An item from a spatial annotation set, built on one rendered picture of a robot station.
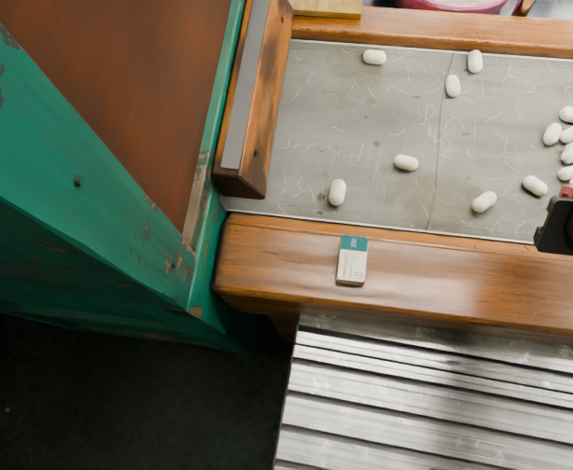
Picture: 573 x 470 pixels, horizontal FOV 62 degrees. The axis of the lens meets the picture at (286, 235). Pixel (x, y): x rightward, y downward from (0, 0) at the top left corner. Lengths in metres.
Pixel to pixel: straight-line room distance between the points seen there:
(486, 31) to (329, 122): 0.27
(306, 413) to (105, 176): 0.47
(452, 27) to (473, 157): 0.21
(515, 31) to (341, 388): 0.58
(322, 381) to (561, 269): 0.34
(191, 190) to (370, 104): 0.33
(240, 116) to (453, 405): 0.47
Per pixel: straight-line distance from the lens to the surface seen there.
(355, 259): 0.60
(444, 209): 0.69
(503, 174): 0.74
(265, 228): 0.64
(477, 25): 0.84
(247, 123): 0.60
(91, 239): 0.33
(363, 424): 0.70
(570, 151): 0.77
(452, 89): 0.77
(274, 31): 0.70
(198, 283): 0.58
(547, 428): 0.76
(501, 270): 0.66
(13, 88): 0.26
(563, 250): 0.60
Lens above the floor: 1.37
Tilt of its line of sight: 72 degrees down
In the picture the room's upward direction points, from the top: 10 degrees counter-clockwise
